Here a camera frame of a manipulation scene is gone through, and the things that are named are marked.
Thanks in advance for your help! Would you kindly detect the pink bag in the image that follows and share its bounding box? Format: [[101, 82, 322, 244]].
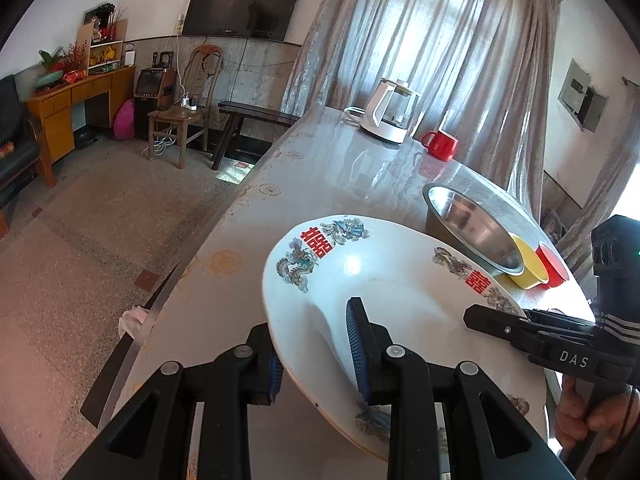
[[113, 99, 136, 141]]

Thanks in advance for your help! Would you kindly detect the wall electrical box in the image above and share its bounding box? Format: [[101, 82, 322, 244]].
[[557, 58, 610, 132]]

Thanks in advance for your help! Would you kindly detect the grey window curtain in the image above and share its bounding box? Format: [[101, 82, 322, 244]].
[[280, 0, 566, 226]]

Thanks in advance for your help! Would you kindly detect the pink cloth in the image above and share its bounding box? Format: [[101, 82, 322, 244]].
[[119, 306, 150, 341]]

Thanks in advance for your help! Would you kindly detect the white glass kettle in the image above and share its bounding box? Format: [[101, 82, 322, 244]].
[[360, 78, 422, 145]]

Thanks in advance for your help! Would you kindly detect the dark wooden bench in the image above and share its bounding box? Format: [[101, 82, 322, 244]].
[[211, 101, 301, 171]]

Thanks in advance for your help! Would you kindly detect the person's right hand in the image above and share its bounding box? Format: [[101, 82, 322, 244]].
[[554, 375, 640, 441]]

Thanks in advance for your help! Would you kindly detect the wooden desk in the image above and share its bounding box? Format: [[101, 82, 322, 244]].
[[25, 65, 136, 190]]

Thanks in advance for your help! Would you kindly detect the red plastic bowl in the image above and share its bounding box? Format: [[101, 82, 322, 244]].
[[535, 241, 571, 288]]

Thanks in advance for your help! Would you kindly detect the black karaoke speaker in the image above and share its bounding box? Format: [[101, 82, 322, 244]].
[[134, 67, 177, 141]]

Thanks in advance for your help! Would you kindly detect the red mug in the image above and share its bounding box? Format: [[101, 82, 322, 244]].
[[421, 129, 460, 162]]

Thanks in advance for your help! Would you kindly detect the black wall television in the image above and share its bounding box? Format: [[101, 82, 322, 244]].
[[181, 0, 306, 43]]

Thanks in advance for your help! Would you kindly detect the yellow plastic bowl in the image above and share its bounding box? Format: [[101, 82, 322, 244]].
[[502, 233, 548, 290]]

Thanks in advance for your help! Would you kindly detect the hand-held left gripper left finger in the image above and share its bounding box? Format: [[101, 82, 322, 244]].
[[62, 322, 286, 480]]

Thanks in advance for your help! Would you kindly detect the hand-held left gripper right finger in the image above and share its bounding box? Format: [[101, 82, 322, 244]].
[[345, 296, 573, 480]]

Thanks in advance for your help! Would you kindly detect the white dragon print plate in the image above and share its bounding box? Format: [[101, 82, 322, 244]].
[[262, 214, 528, 463]]

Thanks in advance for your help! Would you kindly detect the grey side curtain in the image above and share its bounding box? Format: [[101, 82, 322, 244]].
[[555, 120, 640, 286]]

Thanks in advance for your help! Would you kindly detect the wooden chair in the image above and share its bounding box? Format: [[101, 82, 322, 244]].
[[147, 45, 224, 170]]

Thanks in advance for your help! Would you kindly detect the wooden desktop shelf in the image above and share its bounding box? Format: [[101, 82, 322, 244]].
[[82, 4, 128, 73]]

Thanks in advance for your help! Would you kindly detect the stainless steel bowl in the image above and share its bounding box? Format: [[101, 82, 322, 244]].
[[422, 183, 523, 278]]

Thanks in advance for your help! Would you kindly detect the black leather sofa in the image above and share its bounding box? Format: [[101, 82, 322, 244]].
[[0, 74, 41, 211]]

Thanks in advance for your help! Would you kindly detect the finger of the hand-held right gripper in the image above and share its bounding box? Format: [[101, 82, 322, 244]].
[[462, 304, 541, 350], [522, 308, 598, 333]]

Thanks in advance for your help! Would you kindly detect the potted plant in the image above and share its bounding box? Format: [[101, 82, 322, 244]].
[[32, 47, 68, 93]]

